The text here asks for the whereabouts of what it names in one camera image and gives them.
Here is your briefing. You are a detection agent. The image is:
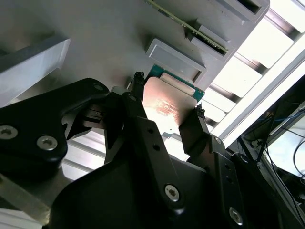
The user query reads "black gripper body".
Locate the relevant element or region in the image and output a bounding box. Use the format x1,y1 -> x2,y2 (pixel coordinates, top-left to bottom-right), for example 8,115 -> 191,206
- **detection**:
49,152 -> 230,229

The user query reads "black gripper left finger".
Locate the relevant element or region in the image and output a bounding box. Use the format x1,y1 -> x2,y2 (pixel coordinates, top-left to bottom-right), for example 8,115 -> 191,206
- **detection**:
0,71 -> 186,213

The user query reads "silver CPU green edge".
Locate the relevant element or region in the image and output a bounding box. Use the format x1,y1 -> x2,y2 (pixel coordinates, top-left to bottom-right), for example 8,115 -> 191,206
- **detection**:
142,63 -> 206,139

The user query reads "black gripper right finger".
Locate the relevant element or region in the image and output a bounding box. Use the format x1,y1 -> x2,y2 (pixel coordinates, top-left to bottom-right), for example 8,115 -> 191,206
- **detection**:
178,103 -> 300,229

